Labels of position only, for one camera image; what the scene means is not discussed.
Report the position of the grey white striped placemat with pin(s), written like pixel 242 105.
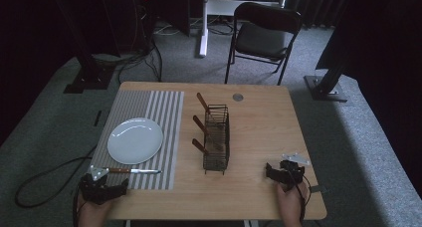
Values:
pixel 166 114

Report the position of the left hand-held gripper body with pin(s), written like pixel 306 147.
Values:
pixel 94 190

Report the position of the grey round table grommet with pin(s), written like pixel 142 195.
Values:
pixel 238 97

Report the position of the grey tape strip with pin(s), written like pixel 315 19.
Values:
pixel 319 188

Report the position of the black equipment tower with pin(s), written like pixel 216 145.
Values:
pixel 143 18

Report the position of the dark curtain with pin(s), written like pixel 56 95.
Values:
pixel 30 54
pixel 381 54

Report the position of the black metal stand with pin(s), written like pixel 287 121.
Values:
pixel 326 86
pixel 87 71

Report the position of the person's left hand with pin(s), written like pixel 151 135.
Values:
pixel 94 213

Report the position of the black folding chair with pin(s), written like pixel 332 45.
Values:
pixel 262 38

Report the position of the white round plate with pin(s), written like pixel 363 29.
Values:
pixel 135 140

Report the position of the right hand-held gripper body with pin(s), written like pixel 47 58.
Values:
pixel 292 172

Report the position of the person's right hand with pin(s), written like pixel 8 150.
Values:
pixel 290 207

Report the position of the small black floor object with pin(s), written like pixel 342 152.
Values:
pixel 97 118

